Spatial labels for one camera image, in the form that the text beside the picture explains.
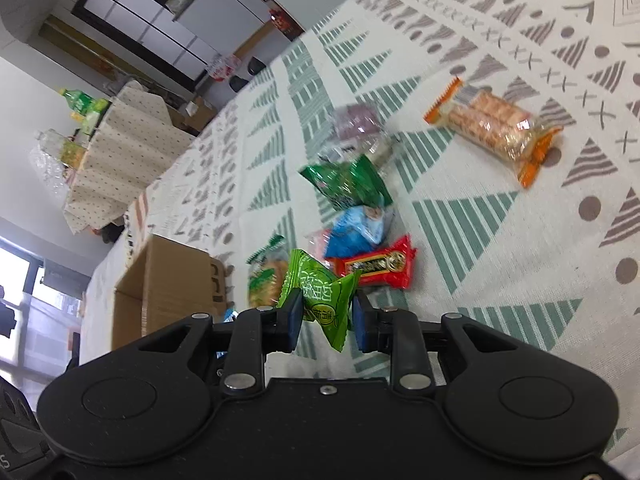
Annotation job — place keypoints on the black shoe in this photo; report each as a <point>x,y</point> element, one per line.
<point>255,66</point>
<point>237,83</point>

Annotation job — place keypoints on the red snack bar wrapper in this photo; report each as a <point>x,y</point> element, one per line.
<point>390,266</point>

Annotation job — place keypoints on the red white plastic bag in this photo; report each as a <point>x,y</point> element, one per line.
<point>223,67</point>

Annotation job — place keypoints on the green cracker packet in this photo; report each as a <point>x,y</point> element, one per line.
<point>268,267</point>

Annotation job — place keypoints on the brown cardboard box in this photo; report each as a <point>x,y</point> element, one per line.
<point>165,283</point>

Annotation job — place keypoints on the table with dotted cloth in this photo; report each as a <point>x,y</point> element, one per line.
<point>134,144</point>

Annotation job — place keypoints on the dark green snack packet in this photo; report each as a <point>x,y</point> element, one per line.
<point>349,184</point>

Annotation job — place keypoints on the green soda bottle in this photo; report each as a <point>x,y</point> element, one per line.
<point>81,104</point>

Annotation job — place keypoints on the clear plastic bottle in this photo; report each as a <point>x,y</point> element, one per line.
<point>61,148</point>

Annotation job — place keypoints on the purple clear snack packet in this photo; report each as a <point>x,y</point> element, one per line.
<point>357,130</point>

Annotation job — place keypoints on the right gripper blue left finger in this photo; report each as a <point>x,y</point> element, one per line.
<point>282,325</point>

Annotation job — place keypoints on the white cabinet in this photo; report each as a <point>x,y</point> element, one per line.
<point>182,38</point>

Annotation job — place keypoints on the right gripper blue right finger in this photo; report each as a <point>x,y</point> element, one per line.
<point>373,327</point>

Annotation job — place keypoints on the blue snack packet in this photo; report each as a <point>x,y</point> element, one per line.
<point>358,230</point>

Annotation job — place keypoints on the light green candy packet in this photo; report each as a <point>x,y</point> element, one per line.
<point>326,297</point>

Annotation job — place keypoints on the orange wafer biscuit pack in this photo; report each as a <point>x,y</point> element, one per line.
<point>518,137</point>

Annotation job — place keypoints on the patterned bed cover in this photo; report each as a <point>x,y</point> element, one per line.
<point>555,265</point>

